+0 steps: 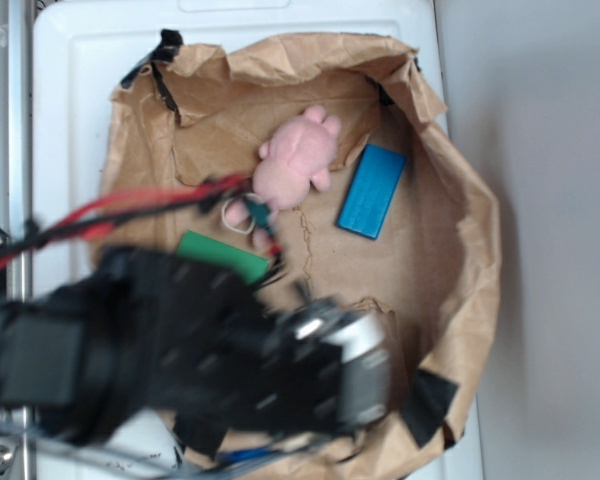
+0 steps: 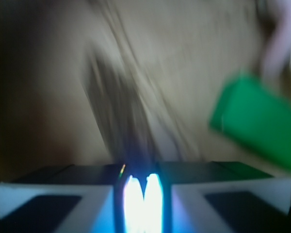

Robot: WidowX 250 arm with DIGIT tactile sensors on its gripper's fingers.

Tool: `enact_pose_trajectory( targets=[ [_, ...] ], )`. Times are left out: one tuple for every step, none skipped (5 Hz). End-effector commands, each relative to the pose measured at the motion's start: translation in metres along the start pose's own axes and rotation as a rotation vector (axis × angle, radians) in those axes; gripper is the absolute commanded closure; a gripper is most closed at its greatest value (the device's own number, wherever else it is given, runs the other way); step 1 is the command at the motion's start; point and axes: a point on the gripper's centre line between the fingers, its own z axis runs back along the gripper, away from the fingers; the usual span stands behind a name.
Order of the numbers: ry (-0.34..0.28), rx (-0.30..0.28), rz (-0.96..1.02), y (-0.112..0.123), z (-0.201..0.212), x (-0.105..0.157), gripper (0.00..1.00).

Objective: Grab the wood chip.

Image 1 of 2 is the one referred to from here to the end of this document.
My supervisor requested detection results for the green wooden block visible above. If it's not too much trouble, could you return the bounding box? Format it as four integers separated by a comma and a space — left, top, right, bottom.
176, 231, 269, 284

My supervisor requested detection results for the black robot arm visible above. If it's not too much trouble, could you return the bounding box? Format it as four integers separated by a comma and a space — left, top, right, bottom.
0, 248, 391, 450

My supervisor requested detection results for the pink plush bunny toy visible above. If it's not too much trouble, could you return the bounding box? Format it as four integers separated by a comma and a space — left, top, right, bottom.
221, 105, 342, 242

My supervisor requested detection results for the crumpled brown paper bag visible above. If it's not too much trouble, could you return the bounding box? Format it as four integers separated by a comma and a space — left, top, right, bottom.
101, 33, 501, 479

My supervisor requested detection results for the red and black cable bundle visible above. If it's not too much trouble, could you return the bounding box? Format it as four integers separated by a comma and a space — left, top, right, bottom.
0, 172, 287, 281

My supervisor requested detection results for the blue wooden block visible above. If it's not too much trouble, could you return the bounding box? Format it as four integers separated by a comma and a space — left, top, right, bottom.
336, 145, 407, 240

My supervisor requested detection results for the white plastic bin lid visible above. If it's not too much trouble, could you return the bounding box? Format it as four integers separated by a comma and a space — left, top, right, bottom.
32, 1, 483, 479

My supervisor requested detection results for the aluminium frame rail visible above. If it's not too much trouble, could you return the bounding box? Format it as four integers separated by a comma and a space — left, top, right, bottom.
0, 0, 37, 479

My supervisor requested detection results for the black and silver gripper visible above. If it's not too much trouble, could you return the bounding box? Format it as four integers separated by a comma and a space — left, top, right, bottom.
259, 298, 391, 434

